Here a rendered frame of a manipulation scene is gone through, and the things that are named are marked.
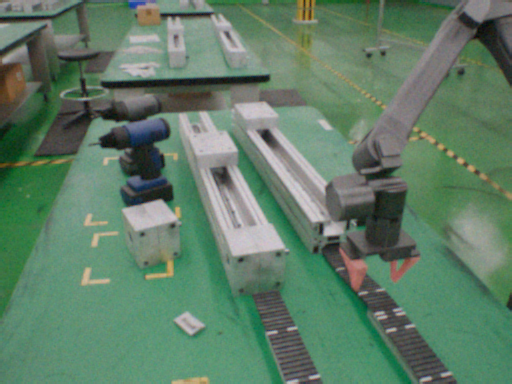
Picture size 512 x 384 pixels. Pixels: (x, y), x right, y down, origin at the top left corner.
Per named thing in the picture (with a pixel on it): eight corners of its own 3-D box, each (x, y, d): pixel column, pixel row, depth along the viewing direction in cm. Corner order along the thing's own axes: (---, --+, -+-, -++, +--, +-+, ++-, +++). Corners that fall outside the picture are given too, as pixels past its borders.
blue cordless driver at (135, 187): (179, 199, 122) (172, 120, 112) (106, 222, 111) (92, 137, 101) (165, 188, 127) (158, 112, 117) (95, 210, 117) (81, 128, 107)
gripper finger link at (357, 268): (335, 279, 84) (339, 235, 80) (370, 272, 86) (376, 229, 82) (352, 303, 78) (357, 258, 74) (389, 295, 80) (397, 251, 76)
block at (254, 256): (295, 286, 90) (297, 245, 86) (234, 297, 87) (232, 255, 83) (281, 260, 98) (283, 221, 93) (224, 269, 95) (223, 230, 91)
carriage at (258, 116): (278, 135, 148) (279, 115, 145) (245, 139, 146) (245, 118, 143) (264, 120, 162) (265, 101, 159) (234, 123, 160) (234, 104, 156)
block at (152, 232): (192, 254, 100) (189, 216, 95) (140, 270, 94) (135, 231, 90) (175, 232, 107) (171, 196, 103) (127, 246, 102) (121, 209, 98)
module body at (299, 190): (353, 248, 101) (357, 215, 98) (310, 255, 99) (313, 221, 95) (258, 129, 171) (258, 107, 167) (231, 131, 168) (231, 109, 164)
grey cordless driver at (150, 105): (169, 167, 140) (163, 97, 131) (107, 184, 130) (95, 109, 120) (158, 159, 146) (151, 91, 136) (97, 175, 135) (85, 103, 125)
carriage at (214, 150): (238, 174, 122) (238, 150, 119) (197, 179, 120) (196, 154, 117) (226, 152, 136) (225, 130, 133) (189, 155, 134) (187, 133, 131)
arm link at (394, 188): (416, 182, 71) (396, 168, 76) (377, 188, 69) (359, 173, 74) (409, 221, 74) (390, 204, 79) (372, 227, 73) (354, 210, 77)
